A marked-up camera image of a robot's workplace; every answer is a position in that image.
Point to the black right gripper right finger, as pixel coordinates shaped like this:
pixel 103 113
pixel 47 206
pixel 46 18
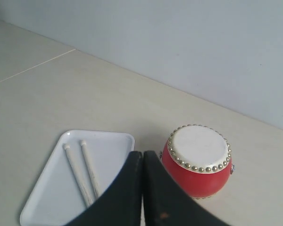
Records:
pixel 164 201

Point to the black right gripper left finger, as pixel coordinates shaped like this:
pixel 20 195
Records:
pixel 120 204

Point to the wooden drumstick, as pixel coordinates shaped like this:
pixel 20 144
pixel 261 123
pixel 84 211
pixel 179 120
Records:
pixel 88 160
pixel 71 156

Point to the red small drum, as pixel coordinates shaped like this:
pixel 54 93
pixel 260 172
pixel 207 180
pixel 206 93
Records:
pixel 199 160

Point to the white rectangular plastic tray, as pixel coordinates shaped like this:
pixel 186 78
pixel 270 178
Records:
pixel 56 198

